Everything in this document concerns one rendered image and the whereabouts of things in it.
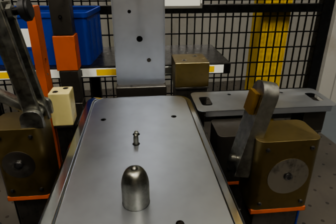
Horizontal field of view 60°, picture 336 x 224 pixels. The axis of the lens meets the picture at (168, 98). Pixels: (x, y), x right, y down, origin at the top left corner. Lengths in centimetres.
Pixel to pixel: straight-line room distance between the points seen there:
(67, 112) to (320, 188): 70
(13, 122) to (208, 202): 29
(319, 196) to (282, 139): 51
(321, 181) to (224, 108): 47
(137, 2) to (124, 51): 11
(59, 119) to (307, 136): 39
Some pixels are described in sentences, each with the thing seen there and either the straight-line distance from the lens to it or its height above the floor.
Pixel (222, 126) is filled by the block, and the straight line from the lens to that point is 56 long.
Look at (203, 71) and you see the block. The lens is 68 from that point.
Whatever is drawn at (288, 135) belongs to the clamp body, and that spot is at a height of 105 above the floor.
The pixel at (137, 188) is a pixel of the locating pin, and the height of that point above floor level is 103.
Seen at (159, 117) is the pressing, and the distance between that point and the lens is 54.
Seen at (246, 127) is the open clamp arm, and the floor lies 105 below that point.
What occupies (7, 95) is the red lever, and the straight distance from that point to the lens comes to 46.
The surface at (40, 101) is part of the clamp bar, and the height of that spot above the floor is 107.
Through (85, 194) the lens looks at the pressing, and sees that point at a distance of 39.
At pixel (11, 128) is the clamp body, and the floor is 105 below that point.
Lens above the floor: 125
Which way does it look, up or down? 23 degrees down
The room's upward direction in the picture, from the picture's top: straight up
